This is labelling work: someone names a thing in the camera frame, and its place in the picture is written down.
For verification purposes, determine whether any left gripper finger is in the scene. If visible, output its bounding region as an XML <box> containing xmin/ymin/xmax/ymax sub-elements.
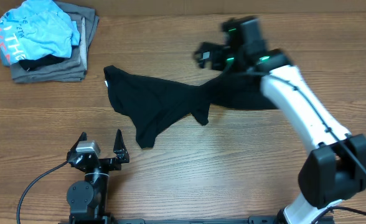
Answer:
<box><xmin>113</xmin><ymin>129</ymin><xmax>128</xmax><ymax>156</ymax></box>
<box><xmin>70</xmin><ymin>132</ymin><xmax>87</xmax><ymax>152</ymax></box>

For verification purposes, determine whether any black t-shirt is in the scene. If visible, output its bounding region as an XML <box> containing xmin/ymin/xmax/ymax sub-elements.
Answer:
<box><xmin>103</xmin><ymin>65</ymin><xmax>276</xmax><ymax>148</ymax></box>

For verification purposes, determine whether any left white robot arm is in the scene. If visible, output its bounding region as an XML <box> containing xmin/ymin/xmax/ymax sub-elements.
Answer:
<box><xmin>66</xmin><ymin>130</ymin><xmax>129</xmax><ymax>224</ymax></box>

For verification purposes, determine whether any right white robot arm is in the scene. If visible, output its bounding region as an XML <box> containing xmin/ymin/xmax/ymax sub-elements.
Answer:
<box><xmin>194</xmin><ymin>16</ymin><xmax>366</xmax><ymax>223</ymax></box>

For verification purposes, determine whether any folded grey garment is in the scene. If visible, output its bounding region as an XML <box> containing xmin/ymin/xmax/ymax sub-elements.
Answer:
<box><xmin>10</xmin><ymin>1</ymin><xmax>99</xmax><ymax>83</ymax></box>

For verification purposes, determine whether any small black garment in pile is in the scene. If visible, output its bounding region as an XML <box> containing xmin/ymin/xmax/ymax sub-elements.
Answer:
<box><xmin>18</xmin><ymin>54</ymin><xmax>65</xmax><ymax>71</ymax></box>

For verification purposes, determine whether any light blue printed t-shirt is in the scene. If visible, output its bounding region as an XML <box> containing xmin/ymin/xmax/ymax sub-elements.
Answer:
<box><xmin>0</xmin><ymin>0</ymin><xmax>80</xmax><ymax>65</ymax></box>

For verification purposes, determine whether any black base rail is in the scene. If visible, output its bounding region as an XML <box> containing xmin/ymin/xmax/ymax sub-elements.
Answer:
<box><xmin>58</xmin><ymin>215</ymin><xmax>336</xmax><ymax>224</ymax></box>

